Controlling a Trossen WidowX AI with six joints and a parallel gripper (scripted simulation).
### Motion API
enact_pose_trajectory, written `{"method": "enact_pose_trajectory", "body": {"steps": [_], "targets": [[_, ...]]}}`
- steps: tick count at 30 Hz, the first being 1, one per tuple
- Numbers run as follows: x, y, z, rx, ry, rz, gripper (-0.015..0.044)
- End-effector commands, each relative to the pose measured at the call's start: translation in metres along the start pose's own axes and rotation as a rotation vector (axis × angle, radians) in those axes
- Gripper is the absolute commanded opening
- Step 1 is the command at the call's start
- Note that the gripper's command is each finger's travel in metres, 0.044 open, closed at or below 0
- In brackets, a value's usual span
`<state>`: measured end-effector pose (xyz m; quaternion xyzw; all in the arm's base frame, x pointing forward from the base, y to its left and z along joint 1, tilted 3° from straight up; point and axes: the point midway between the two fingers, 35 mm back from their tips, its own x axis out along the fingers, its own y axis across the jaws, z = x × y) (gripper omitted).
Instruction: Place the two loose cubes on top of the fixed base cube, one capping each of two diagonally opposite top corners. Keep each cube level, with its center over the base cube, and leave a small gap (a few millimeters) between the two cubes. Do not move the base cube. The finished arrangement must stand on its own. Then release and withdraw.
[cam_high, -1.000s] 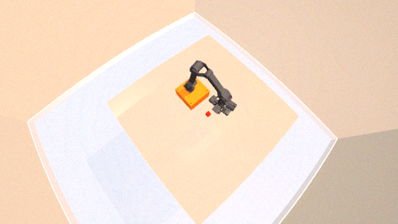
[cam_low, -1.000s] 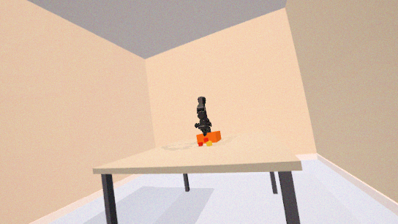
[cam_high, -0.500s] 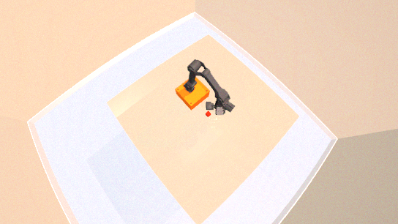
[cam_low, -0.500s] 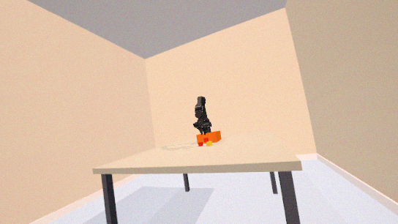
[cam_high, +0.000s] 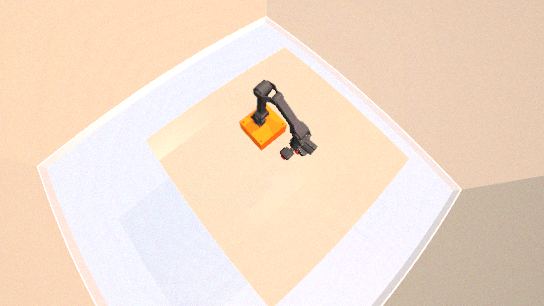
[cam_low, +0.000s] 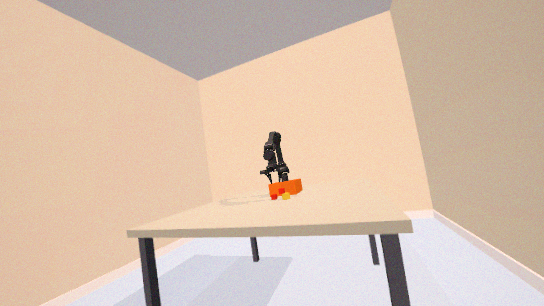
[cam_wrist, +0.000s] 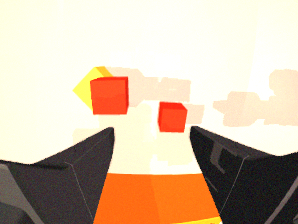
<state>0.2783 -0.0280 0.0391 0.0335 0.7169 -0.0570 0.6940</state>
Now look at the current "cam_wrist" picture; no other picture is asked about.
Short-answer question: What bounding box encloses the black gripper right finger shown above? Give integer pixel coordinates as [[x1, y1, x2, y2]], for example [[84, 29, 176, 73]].
[[189, 125, 298, 224]]

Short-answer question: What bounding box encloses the yellow cube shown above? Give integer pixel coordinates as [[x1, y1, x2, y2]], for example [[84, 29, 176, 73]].
[[72, 67, 113, 109]]

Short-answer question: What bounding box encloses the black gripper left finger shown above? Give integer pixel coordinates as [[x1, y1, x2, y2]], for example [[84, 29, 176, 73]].
[[0, 127, 114, 224]]

